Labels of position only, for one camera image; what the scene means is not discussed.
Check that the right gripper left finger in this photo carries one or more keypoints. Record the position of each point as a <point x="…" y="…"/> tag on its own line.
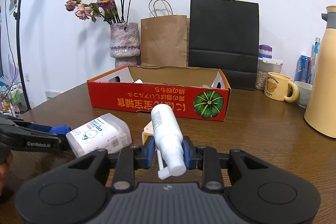
<point x="127" y="161"/>

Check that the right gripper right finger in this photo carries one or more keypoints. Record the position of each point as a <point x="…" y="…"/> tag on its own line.
<point x="210" y="162"/>

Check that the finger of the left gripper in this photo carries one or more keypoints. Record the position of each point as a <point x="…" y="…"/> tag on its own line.
<point x="60" y="129"/>
<point x="63" y="142"/>

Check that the cream yellow plug adapter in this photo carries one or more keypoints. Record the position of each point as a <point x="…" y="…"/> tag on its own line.
<point x="147" y="132"/>

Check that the white spray bottle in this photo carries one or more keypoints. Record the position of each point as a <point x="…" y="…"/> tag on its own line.
<point x="168" y="141"/>

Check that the clear plastic wipes container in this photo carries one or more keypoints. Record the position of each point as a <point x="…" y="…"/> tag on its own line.
<point x="105" y="132"/>

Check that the white round lid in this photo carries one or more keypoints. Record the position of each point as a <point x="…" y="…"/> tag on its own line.
<point x="138" y="81"/>

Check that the person's left hand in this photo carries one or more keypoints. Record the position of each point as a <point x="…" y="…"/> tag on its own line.
<point x="4" y="169"/>

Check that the red cardboard box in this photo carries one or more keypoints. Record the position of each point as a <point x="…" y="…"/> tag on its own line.
<point x="178" y="87"/>

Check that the yellow bear mug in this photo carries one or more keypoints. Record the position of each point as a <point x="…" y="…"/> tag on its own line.
<point x="280" y="88"/>

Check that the clear food storage container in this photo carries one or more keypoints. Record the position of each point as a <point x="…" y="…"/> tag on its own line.
<point x="264" y="66"/>

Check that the purple ceramic vase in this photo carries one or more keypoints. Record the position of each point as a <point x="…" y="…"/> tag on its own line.
<point x="124" y="44"/>

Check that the grey ceramic cup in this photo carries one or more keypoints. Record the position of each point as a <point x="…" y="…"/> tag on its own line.
<point x="304" y="93"/>

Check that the cream thermos jug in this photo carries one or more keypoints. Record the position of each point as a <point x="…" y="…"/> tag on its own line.
<point x="320" y="113"/>

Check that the purple lidded jar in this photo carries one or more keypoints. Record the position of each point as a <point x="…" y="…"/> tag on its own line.
<point x="265" y="51"/>

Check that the brown paper bag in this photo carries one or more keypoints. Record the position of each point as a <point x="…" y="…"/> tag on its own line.
<point x="164" y="36"/>

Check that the black paper bag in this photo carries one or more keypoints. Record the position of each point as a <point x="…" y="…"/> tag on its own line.
<point x="224" y="34"/>

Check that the blue drink can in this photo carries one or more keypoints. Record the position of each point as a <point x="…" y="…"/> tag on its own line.
<point x="302" y="72"/>

